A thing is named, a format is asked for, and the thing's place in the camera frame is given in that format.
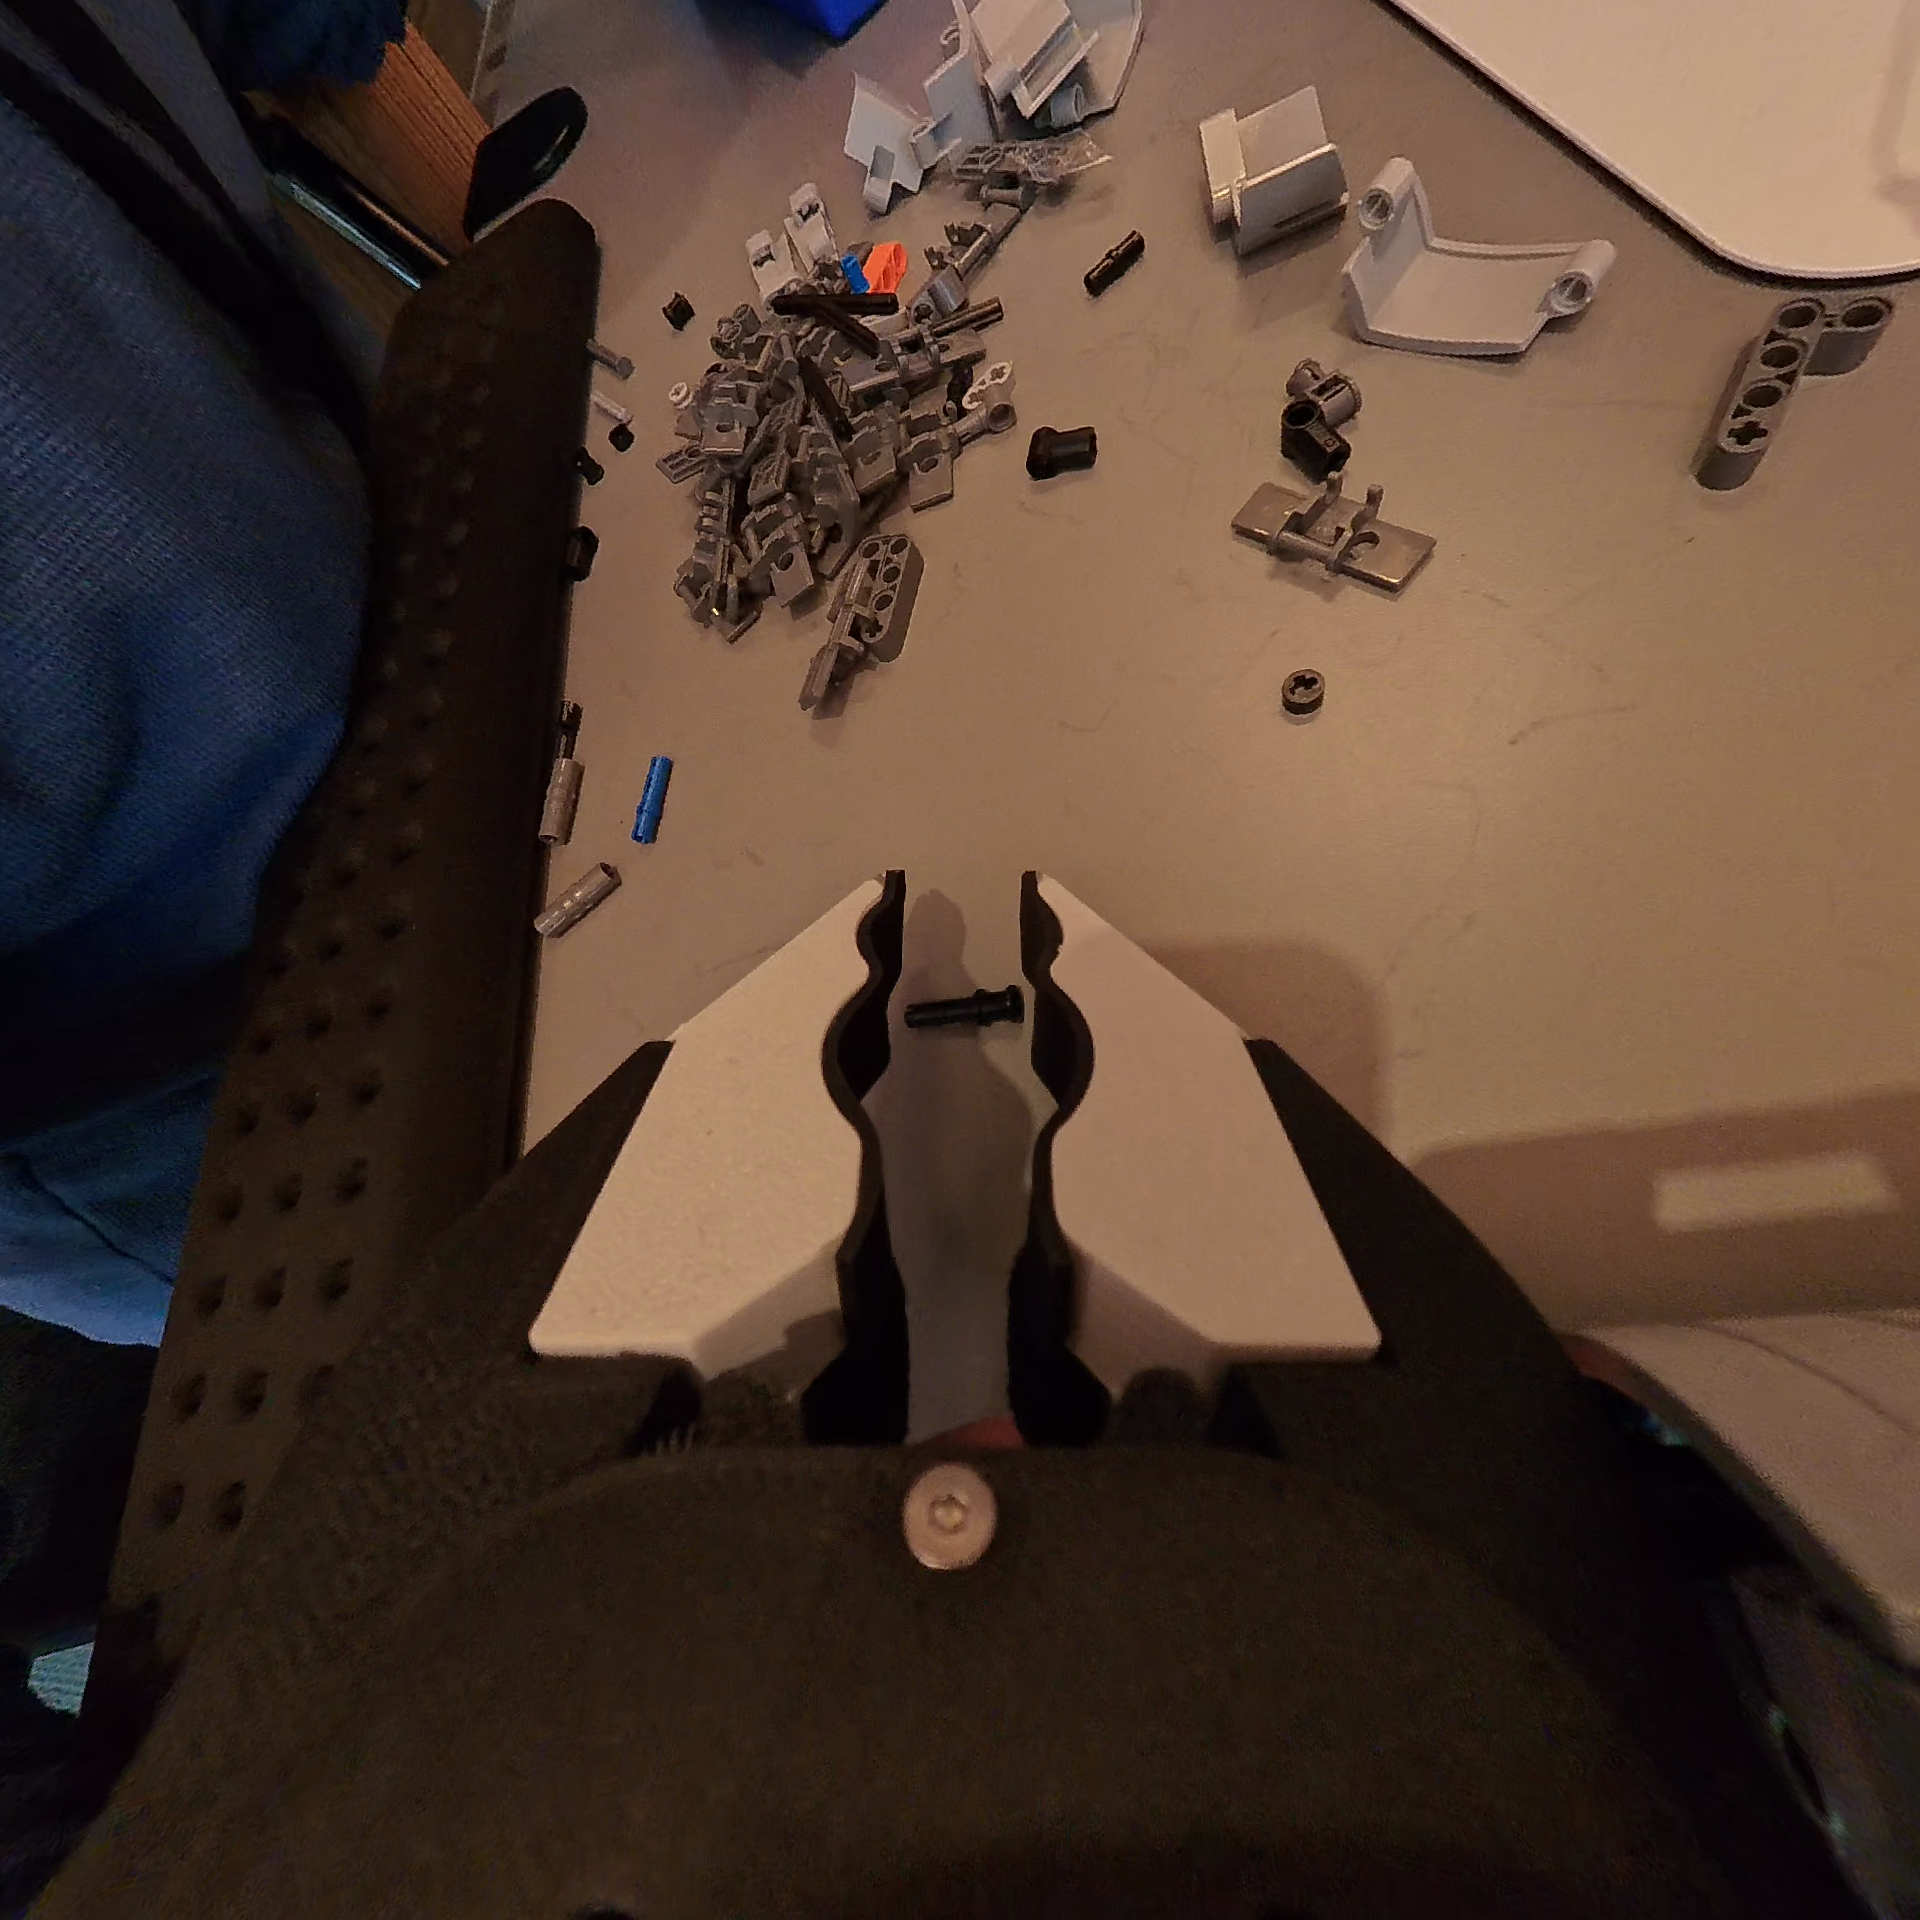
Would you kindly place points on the grey tube connector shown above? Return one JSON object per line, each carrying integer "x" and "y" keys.
{"x": 577, "y": 900}

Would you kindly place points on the black dimpled foam pad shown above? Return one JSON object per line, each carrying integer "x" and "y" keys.
{"x": 420, "y": 751}

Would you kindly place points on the heap of pale blue panels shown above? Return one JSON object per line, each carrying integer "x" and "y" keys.
{"x": 1036, "y": 54}

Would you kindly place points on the grey plate with clips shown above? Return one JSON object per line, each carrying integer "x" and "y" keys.
{"x": 958, "y": 257}
{"x": 1335, "y": 544}

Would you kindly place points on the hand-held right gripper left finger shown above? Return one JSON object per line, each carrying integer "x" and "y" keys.
{"x": 704, "y": 1199}

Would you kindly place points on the grey angled holed beam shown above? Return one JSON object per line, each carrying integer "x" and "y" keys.
{"x": 1778, "y": 390}

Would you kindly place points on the person's leg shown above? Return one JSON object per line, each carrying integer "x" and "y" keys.
{"x": 151, "y": 601}

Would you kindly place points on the pale grey angled panel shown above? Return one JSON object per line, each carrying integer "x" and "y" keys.
{"x": 1282, "y": 164}

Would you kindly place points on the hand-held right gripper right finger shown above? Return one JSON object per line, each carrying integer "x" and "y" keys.
{"x": 1198, "y": 1199}

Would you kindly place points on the black rounded object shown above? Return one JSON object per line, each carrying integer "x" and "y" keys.
{"x": 524, "y": 152}

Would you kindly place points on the grey tube with black axle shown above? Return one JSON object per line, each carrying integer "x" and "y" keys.
{"x": 561, "y": 796}

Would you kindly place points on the pile of grey clip plates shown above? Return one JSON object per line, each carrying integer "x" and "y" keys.
{"x": 779, "y": 480}

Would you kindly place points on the black long axle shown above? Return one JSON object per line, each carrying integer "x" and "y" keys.
{"x": 825, "y": 399}
{"x": 832, "y": 304}
{"x": 864, "y": 322}

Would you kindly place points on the blue plastic pin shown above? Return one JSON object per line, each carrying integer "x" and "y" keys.
{"x": 649, "y": 800}

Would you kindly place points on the clear plastic bit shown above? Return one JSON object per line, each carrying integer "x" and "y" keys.
{"x": 1066, "y": 158}

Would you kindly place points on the black round connector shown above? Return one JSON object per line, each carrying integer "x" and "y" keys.
{"x": 1060, "y": 452}

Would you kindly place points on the grey axle rod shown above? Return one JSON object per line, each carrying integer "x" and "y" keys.
{"x": 606, "y": 356}

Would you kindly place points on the pale grey holed connector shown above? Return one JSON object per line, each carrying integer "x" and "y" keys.
{"x": 808, "y": 227}
{"x": 768, "y": 262}

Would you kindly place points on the grey perforated beam assembly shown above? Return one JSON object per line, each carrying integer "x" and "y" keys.
{"x": 878, "y": 601}

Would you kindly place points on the white rounded tray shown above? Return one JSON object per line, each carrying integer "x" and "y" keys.
{"x": 1681, "y": 107}

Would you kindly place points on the pale curved panel with pins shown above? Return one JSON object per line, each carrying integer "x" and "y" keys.
{"x": 1463, "y": 299}

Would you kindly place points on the orange beam with blue pin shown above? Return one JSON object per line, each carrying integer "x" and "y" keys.
{"x": 885, "y": 268}

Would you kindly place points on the black and grey connector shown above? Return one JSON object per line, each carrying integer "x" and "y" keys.
{"x": 1311, "y": 432}

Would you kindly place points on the dark grey holed connector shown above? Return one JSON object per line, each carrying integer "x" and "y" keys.
{"x": 1003, "y": 173}

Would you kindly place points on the blue plastic bin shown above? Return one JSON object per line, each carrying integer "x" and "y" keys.
{"x": 832, "y": 15}

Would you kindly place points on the small black pin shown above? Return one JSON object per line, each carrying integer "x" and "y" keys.
{"x": 1113, "y": 262}
{"x": 968, "y": 1006}

